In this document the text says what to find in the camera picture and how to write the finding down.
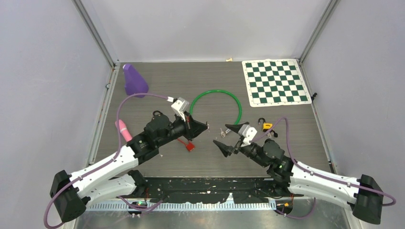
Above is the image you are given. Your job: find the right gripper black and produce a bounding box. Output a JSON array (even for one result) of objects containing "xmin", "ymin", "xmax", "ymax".
[{"xmin": 213, "ymin": 123, "xmax": 268, "ymax": 167}]

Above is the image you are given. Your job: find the green white chessboard mat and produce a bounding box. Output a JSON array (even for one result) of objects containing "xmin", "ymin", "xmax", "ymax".
[{"xmin": 242, "ymin": 59, "xmax": 312, "ymax": 107}]

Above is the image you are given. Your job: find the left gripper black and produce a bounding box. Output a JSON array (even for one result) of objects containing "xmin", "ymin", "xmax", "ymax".
[{"xmin": 157, "ymin": 111, "xmax": 207, "ymax": 147}]

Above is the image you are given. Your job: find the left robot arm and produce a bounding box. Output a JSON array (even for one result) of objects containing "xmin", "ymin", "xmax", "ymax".
[{"xmin": 50, "ymin": 112, "xmax": 208, "ymax": 223}]

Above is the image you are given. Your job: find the purple plastic cone block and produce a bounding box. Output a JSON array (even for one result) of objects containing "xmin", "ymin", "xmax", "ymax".
[{"xmin": 123, "ymin": 63, "xmax": 149, "ymax": 98}]

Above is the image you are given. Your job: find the yellow Opel padlock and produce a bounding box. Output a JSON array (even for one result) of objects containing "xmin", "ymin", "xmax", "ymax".
[{"xmin": 258, "ymin": 117, "xmax": 278, "ymax": 138}]

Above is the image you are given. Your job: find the black Kaijing padlock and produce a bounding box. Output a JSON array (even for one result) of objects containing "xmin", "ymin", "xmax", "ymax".
[{"xmin": 152, "ymin": 110, "xmax": 163, "ymax": 117}]

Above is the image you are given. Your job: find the aluminium frame rail front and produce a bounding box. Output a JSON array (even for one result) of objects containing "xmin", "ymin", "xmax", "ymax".
[{"xmin": 87, "ymin": 194, "xmax": 276, "ymax": 212}]

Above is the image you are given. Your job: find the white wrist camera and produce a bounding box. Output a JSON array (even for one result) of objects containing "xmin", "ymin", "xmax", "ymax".
[
  {"xmin": 171, "ymin": 97, "xmax": 190, "ymax": 122},
  {"xmin": 237, "ymin": 124, "xmax": 257, "ymax": 147}
]

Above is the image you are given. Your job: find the red cable padlock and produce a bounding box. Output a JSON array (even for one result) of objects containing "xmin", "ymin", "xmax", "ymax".
[{"xmin": 177, "ymin": 138, "xmax": 195, "ymax": 152}]

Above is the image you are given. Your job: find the green cable lock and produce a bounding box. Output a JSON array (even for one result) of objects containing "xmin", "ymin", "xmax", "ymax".
[{"xmin": 189, "ymin": 90, "xmax": 243, "ymax": 128}]

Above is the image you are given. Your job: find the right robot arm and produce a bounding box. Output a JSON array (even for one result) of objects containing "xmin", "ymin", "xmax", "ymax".
[{"xmin": 213, "ymin": 122, "xmax": 383, "ymax": 225}]

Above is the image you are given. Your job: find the pink marker pen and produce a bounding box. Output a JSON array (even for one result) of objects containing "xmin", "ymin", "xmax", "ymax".
[{"xmin": 115, "ymin": 119, "xmax": 133, "ymax": 142}]

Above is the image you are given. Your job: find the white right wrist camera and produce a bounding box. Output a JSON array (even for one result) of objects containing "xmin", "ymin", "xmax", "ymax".
[{"xmin": 237, "ymin": 124, "xmax": 257, "ymax": 147}]

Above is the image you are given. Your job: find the small silver key bunch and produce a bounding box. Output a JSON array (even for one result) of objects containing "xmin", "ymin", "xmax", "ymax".
[{"xmin": 220, "ymin": 129, "xmax": 231, "ymax": 138}]

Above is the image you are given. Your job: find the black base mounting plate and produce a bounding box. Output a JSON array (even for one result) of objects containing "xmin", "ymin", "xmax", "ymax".
[{"xmin": 141, "ymin": 177, "xmax": 293, "ymax": 204}]

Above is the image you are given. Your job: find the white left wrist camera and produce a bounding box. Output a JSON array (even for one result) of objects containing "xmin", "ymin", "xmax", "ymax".
[{"xmin": 171, "ymin": 97, "xmax": 190, "ymax": 122}]

